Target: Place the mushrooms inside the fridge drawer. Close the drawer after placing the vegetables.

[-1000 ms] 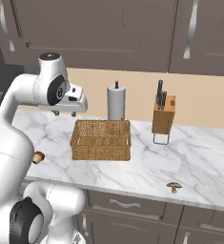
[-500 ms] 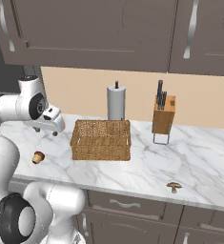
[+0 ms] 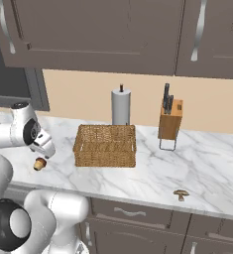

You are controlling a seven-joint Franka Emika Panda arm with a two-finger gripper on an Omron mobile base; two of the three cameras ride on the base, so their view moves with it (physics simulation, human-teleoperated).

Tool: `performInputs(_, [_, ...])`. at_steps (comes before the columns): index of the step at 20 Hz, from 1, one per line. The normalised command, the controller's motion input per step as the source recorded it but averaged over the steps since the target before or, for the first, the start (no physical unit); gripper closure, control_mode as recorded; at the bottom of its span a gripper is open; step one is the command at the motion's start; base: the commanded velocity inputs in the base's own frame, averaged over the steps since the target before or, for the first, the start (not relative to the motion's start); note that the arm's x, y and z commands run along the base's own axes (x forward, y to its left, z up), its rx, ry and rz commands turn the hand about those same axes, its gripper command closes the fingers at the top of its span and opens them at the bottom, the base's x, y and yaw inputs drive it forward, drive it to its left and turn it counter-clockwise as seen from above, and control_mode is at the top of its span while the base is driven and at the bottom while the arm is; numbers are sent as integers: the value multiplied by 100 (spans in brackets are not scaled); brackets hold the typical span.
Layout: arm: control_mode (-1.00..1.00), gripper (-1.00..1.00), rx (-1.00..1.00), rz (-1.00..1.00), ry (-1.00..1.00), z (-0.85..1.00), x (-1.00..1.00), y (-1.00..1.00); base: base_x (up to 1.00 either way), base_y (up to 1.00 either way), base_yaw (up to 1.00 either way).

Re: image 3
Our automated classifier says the grey paper towel roll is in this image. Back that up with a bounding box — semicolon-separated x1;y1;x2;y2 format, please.
110;83;133;127

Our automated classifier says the wicker basket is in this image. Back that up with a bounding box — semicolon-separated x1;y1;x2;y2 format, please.
72;123;138;169

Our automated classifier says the brown drawer front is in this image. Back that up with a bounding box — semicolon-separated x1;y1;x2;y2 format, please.
88;197;175;231
186;212;233;246

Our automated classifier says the silver base cupboard handle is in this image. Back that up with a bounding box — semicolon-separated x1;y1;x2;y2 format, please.
84;220;93;248
189;241;199;254

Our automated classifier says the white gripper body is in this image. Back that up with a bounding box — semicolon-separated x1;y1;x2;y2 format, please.
30;131;57;160

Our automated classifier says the brown base cupboard door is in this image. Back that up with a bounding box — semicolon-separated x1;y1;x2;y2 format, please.
180;235;233;254
77;216;185;254

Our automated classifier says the silver drawer handle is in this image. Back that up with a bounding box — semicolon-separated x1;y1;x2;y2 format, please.
113;206;148;218

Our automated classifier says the black knife handle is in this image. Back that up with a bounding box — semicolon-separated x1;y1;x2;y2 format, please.
163;82;171;114
168;94;175;115

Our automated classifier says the narrow brown cupboard door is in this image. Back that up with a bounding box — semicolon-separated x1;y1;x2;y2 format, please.
175;0;233;80

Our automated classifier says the brown mushroom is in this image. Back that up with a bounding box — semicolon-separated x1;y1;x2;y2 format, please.
33;157;49;172
173;189;189;202

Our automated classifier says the wide brown cupboard door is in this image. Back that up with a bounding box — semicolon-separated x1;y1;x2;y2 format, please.
0;0;185;76

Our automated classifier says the wooden knife block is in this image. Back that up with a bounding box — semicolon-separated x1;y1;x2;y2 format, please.
157;98;184;141

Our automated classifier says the metal wire stand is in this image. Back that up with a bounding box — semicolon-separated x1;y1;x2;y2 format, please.
159;128;180;153

